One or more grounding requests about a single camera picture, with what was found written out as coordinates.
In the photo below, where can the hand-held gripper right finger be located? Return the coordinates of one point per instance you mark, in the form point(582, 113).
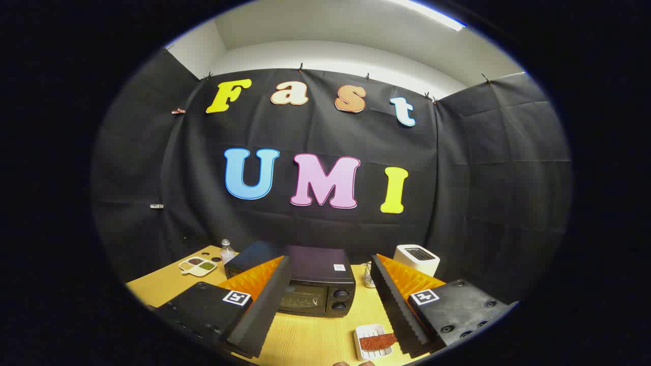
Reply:
point(394, 305)

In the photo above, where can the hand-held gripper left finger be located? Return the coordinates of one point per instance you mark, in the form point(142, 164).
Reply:
point(264, 310)

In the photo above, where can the red dried meat slice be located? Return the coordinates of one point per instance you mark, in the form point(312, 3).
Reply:
point(377, 341)

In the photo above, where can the black toaster oven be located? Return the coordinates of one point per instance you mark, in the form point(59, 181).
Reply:
point(320, 269)

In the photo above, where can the white pop-up toaster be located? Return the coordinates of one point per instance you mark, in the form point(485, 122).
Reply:
point(414, 262)

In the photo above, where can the white ribbed dish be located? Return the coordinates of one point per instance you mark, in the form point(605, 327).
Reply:
point(363, 333)

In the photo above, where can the small clear bottle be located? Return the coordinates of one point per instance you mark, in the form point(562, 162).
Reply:
point(227, 253)

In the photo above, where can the white divided seasoning dish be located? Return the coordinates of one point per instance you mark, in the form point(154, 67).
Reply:
point(197, 266)

